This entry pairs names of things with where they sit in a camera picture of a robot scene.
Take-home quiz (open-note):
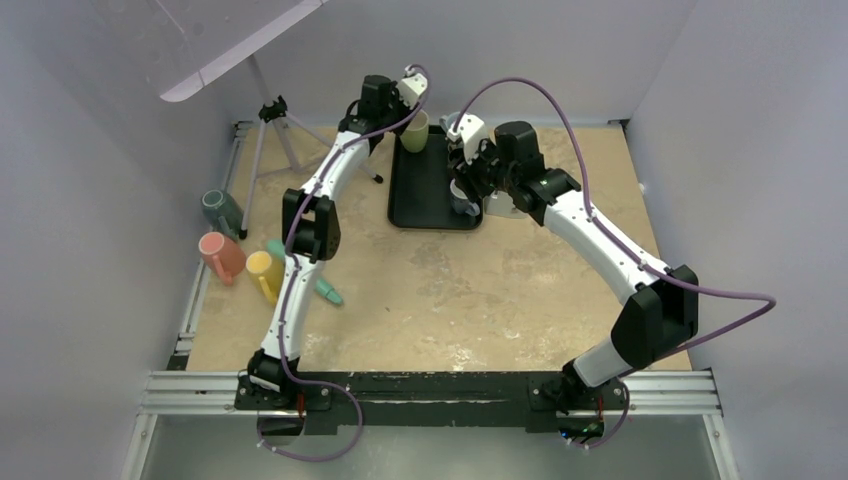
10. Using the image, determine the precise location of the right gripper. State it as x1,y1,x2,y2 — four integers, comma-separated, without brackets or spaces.
449,135,517,203

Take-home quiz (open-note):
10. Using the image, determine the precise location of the blue patterned mug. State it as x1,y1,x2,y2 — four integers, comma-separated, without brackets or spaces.
449,180,481,217

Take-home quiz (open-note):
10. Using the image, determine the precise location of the green cup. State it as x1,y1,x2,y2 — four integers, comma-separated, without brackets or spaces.
399,110,429,153

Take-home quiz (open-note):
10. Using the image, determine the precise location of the yellow mug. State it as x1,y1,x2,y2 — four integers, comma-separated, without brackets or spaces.
245,250,284,305

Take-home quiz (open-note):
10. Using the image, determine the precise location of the white mug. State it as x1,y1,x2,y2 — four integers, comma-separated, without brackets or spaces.
439,111,460,132

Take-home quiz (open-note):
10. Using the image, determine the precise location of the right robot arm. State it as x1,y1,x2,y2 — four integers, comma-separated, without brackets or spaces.
443,114,698,407

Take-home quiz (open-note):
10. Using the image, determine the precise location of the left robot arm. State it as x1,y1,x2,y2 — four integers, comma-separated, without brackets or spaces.
246,64,429,409

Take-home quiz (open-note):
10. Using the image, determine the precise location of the dark teal mug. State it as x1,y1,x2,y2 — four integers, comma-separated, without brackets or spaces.
200,189,243,240

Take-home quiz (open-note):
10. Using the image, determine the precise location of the black tray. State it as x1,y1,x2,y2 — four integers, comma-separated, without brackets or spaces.
387,125,483,231

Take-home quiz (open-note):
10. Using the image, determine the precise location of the teal cylinder toy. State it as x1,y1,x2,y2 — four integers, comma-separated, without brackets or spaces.
266,239,344,306

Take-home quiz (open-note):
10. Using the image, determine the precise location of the pink cup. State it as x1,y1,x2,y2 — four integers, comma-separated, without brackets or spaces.
197,231,247,287

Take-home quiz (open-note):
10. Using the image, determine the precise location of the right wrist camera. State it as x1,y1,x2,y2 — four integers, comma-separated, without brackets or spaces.
446,113,489,165

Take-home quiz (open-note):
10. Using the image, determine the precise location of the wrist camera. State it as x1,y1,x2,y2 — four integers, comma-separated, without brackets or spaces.
396,64,429,109
446,113,489,165

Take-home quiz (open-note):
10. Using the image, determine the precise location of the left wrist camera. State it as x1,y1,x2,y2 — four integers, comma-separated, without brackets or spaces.
396,64,429,109

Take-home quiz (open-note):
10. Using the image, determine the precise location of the aluminium rail frame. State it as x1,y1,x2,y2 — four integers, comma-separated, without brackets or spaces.
120,371,741,479

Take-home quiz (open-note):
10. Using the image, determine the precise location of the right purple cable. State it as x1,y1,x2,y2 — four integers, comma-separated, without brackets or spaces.
453,77,778,372

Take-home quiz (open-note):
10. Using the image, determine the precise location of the purple cable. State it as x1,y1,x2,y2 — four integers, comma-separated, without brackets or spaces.
276,63,432,392
453,77,778,372

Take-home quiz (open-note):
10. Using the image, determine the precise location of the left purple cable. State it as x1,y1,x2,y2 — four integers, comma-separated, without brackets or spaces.
276,63,432,392

